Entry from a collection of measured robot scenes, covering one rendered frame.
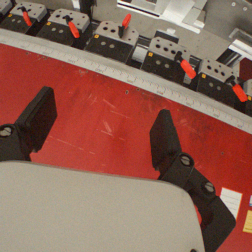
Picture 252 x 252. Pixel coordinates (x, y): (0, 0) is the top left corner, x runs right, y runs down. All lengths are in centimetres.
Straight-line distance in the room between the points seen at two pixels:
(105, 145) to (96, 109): 11
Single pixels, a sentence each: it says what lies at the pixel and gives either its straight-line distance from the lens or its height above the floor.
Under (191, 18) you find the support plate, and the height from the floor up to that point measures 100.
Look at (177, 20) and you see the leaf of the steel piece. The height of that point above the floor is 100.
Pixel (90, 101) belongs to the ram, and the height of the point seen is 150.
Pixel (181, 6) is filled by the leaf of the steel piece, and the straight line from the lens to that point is 72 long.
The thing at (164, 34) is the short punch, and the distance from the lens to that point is 67.
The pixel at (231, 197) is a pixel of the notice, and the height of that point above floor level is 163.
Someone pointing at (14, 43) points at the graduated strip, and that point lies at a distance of 68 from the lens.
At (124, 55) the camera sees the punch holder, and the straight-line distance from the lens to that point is 52.
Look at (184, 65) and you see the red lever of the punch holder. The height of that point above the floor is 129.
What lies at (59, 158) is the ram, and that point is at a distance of 42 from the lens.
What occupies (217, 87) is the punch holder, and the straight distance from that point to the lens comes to 58.
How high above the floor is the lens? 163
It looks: 14 degrees down
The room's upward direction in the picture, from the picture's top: 159 degrees counter-clockwise
